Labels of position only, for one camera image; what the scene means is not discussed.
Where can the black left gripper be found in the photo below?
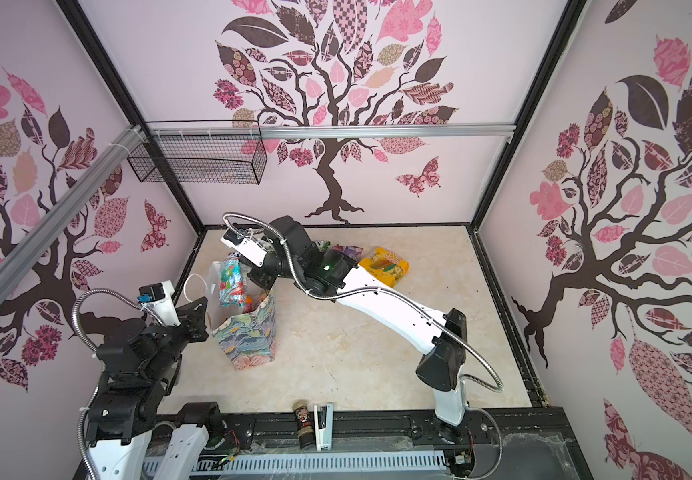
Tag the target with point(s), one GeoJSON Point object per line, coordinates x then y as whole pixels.
{"type": "Point", "coordinates": [195, 319]}

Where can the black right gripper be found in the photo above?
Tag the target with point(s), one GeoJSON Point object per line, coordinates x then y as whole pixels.
{"type": "Point", "coordinates": [263, 278]}

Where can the teal Fox's candy bag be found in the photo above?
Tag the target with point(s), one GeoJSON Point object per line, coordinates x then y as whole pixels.
{"type": "Point", "coordinates": [232, 283]}

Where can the floral paper bag white inside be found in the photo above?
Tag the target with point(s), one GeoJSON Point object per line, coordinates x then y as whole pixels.
{"type": "Point", "coordinates": [247, 336]}

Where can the yellow snack pack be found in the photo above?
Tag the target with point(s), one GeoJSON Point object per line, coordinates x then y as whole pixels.
{"type": "Point", "coordinates": [386, 266]}

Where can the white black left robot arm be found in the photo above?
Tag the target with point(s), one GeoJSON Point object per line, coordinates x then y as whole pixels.
{"type": "Point", "coordinates": [118, 424]}

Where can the green yellow candy bag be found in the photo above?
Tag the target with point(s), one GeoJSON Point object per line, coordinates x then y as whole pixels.
{"type": "Point", "coordinates": [322, 245]}

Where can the purple candy bag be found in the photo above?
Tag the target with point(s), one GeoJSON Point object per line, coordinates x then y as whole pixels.
{"type": "Point", "coordinates": [353, 252]}

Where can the right metal flexible conduit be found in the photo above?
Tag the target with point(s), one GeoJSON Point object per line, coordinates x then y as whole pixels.
{"type": "Point", "coordinates": [382, 291]}

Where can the small dark spice jar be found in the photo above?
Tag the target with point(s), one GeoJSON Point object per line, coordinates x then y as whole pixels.
{"type": "Point", "coordinates": [305, 430]}

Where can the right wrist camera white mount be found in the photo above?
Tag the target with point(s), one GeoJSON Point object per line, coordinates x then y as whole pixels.
{"type": "Point", "coordinates": [251, 249]}

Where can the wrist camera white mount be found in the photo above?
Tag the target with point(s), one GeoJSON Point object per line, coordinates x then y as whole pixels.
{"type": "Point", "coordinates": [251, 249]}
{"type": "Point", "coordinates": [157, 300]}

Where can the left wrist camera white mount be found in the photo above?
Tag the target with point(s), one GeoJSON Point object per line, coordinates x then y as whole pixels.
{"type": "Point", "coordinates": [157, 300]}

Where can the black wire basket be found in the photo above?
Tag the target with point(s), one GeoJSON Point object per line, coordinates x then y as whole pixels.
{"type": "Point", "coordinates": [206, 152]}

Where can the aluminium rail back wall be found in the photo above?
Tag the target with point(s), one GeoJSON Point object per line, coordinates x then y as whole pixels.
{"type": "Point", "coordinates": [330, 132]}

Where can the aluminium rail wall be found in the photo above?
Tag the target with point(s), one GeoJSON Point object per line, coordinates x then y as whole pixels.
{"type": "Point", "coordinates": [330, 132]}
{"type": "Point", "coordinates": [26, 254]}

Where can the white slotted cable duct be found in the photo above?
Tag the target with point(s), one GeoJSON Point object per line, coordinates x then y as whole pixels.
{"type": "Point", "coordinates": [277, 465]}

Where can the aluminium rail left wall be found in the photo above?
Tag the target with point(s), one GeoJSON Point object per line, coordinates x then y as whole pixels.
{"type": "Point", "coordinates": [26, 254]}

